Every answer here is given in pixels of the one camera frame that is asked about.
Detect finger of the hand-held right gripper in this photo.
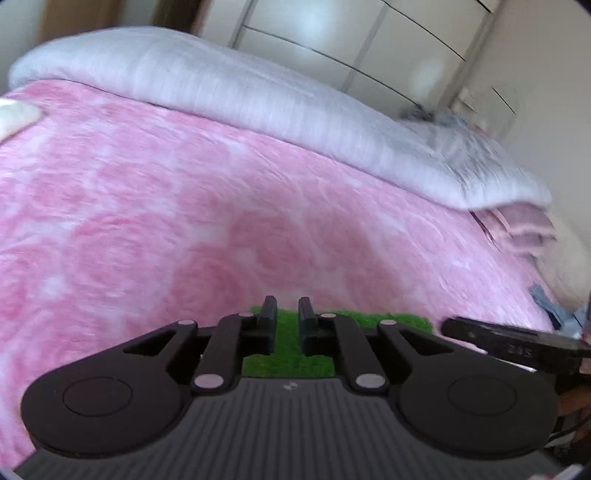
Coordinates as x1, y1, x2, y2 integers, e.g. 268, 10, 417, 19
441, 316, 497, 346

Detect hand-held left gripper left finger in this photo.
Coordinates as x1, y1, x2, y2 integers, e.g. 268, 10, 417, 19
124, 295, 278, 393

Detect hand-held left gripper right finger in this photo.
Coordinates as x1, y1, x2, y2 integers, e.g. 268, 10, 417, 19
298, 296, 446, 393

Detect green knit sweater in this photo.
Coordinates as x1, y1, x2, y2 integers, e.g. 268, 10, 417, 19
242, 307, 434, 379

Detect person's right hand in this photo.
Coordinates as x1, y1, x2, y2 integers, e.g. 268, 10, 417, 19
558, 383, 591, 418

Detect blue denim jeans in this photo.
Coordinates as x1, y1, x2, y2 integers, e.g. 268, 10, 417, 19
529, 284, 587, 337

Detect long white pillow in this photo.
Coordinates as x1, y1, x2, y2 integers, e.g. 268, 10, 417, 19
531, 212, 591, 310

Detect purple pillow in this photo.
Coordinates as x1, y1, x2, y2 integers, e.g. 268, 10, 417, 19
468, 203, 559, 259

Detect pink floral blanket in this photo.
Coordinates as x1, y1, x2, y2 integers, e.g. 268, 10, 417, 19
0, 78, 559, 467

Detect blue grey cloth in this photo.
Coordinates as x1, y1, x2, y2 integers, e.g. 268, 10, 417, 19
402, 108, 462, 129

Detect pale striped quilt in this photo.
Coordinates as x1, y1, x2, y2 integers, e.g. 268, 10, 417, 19
8, 26, 553, 210

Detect white wardrobe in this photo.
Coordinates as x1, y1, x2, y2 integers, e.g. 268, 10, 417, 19
198, 0, 518, 121

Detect wooden door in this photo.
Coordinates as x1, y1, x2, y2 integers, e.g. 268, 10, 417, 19
41, 0, 127, 31

